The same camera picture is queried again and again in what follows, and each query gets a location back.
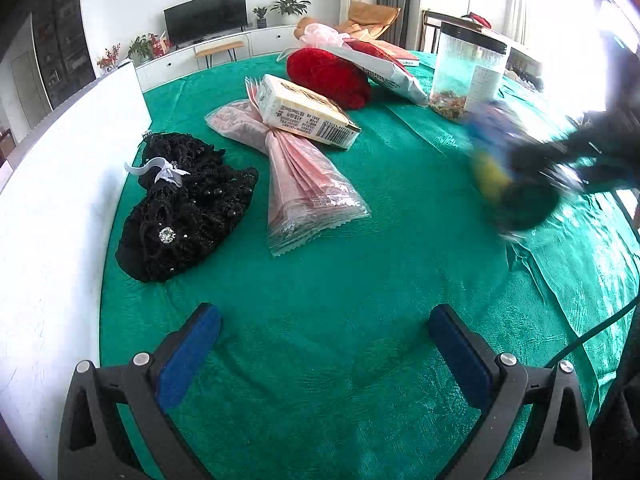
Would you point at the white board panel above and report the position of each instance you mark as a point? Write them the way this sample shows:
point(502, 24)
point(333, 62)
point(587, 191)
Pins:
point(65, 200)

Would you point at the red knitted soft item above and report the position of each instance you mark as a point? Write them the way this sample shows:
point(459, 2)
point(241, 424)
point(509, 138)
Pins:
point(327, 77)

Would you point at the black knitted beaded hat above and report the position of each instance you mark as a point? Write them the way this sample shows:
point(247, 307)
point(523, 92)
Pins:
point(200, 200)

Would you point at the pink organza gift bag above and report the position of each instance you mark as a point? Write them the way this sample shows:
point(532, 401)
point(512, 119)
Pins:
point(320, 32)

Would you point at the clear jar with black lid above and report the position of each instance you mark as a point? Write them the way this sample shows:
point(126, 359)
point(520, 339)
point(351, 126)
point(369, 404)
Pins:
point(467, 70)

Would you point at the small yellow soft item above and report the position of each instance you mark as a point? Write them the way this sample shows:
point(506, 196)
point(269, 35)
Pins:
point(490, 175)

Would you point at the pink tissue packet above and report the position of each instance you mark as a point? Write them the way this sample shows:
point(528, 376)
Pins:
point(300, 175)

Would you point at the orange lounge chair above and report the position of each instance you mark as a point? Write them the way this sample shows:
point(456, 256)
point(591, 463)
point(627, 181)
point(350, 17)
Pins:
point(370, 17)

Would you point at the dark wooden armchair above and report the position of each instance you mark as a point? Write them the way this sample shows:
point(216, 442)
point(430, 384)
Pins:
point(432, 25)

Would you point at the wooden stool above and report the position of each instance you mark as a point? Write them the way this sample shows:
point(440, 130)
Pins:
point(217, 50)

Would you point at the cream carton box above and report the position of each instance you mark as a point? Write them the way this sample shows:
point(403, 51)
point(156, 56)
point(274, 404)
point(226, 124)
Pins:
point(305, 110)

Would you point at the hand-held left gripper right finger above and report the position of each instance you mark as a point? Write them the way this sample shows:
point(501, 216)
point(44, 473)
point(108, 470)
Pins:
point(460, 355)

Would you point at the white television cabinet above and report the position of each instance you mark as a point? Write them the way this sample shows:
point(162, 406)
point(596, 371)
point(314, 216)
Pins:
point(270, 40)

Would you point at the black television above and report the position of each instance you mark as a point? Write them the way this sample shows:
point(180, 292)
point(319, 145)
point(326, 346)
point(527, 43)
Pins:
point(205, 17)

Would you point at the orange cover book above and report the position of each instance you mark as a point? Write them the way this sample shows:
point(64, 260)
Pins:
point(395, 52)

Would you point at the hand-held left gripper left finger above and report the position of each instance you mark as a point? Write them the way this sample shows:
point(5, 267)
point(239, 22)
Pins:
point(190, 355)

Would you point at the bushy green potted plant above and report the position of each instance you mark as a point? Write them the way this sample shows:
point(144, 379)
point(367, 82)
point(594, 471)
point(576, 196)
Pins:
point(141, 47)

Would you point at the green tablecloth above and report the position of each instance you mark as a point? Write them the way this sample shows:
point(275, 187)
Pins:
point(325, 310)

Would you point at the dark display shelf cabinet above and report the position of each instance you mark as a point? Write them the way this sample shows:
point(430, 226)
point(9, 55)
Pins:
point(62, 35)

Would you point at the large leafy potted plant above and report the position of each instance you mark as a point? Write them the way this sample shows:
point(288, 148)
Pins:
point(290, 5)

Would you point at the small potted plant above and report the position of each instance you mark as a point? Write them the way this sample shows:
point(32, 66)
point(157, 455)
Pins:
point(260, 16)

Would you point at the white wipes packet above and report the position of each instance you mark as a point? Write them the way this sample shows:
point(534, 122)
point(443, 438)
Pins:
point(390, 77)

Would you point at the red flower plant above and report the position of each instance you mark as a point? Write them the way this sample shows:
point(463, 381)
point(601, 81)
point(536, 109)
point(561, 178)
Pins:
point(108, 59)

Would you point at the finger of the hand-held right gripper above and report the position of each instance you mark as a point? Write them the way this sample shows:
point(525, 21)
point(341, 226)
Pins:
point(495, 127)

